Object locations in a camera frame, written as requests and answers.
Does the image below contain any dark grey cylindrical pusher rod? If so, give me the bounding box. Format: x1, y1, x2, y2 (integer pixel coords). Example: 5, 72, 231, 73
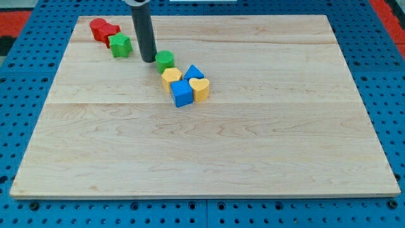
130, 3, 157, 63

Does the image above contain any silver rod mount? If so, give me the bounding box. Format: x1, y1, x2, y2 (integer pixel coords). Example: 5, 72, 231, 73
123, 0, 150, 6

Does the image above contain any green star block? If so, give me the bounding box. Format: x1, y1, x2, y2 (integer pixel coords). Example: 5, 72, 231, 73
108, 32, 133, 58

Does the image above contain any red star block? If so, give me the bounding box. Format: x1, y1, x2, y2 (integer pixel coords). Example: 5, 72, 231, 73
99, 23, 121, 49

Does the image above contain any yellow hexagon block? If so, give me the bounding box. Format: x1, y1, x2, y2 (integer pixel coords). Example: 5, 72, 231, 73
161, 67, 183, 93

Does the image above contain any red cylinder block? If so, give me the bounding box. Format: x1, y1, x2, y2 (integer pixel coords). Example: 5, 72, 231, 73
89, 18, 107, 41

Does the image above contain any green cylinder block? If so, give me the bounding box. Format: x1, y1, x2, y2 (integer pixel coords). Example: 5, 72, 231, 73
155, 50, 175, 73

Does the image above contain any blue triangle block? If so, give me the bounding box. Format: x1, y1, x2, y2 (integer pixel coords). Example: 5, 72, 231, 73
183, 65, 204, 80

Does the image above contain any blue cube block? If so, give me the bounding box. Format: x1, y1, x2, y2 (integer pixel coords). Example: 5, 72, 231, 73
170, 80, 194, 108

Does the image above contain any yellow heart block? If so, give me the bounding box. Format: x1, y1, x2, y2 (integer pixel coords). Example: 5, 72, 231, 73
189, 78, 210, 102

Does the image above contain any light wooden board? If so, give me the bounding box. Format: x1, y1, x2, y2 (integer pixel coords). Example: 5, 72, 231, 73
10, 15, 401, 200

